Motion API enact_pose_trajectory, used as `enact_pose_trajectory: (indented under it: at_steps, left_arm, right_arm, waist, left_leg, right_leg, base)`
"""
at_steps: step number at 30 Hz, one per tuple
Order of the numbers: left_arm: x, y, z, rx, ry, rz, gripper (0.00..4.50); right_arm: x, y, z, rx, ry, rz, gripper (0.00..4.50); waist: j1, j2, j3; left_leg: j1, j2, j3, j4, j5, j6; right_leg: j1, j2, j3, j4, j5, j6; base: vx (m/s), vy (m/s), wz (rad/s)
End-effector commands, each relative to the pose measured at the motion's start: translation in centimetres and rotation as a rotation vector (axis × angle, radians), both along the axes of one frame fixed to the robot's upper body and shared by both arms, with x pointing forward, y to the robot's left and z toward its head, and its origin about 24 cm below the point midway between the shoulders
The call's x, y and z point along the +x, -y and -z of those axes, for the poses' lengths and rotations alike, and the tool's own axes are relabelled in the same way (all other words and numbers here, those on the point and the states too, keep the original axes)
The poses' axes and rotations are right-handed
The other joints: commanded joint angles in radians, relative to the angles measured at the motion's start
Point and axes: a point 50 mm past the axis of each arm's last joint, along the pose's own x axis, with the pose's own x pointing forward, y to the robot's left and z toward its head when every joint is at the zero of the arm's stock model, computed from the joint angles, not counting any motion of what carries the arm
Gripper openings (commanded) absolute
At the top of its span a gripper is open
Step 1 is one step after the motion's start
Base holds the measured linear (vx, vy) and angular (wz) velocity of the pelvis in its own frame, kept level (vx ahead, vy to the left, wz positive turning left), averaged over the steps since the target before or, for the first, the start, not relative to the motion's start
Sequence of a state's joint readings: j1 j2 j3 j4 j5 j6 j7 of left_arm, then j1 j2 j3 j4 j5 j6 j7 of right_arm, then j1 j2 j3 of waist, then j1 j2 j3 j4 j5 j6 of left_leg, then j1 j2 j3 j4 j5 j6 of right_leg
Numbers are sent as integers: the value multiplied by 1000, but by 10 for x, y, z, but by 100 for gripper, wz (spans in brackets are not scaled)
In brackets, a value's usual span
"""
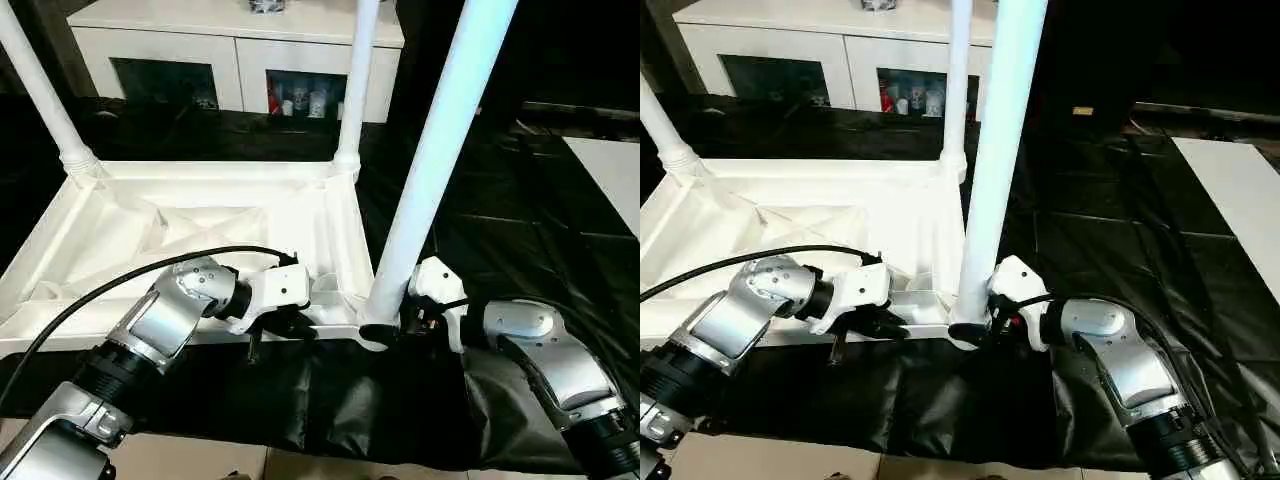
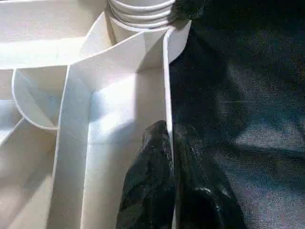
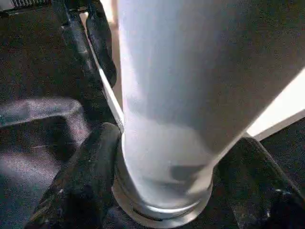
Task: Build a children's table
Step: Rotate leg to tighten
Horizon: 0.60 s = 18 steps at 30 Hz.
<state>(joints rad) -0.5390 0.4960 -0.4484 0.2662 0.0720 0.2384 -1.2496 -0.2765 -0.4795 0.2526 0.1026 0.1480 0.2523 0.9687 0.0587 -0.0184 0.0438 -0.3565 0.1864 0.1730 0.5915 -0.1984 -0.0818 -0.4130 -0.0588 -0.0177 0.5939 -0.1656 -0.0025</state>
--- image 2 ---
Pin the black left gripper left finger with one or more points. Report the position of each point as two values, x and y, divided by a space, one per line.
150 181

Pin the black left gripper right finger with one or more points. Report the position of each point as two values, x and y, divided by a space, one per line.
202 195

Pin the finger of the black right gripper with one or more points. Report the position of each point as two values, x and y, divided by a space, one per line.
190 9

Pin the white plastic table leg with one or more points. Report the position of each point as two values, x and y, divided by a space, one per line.
140 12

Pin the white plastic table top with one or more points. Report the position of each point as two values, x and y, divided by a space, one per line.
71 107

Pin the black mat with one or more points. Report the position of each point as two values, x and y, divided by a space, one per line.
238 119

